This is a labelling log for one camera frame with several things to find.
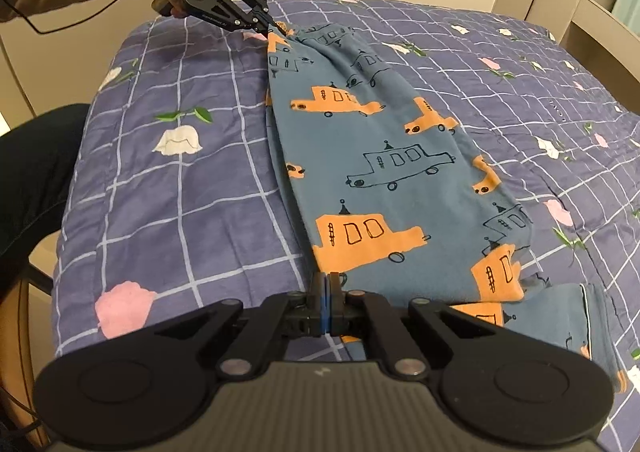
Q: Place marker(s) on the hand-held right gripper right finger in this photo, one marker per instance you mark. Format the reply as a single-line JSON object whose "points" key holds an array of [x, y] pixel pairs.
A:
{"points": [[338, 308]]}

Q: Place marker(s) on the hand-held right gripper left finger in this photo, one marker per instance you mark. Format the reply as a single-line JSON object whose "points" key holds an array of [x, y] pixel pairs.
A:
{"points": [[320, 308]]}

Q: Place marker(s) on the blue pants with orange cars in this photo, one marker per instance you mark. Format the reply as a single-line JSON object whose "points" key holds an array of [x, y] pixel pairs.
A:
{"points": [[400, 192]]}

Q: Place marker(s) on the purple checked floral blanket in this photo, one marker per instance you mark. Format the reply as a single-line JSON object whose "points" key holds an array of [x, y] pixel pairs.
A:
{"points": [[200, 212]]}

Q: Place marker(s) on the person's leg in dark trousers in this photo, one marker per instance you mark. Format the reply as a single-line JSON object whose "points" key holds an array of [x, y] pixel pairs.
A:
{"points": [[35, 182]]}

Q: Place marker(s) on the wooden chair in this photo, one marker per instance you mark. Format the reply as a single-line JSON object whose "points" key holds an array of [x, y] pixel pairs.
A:
{"points": [[20, 332]]}

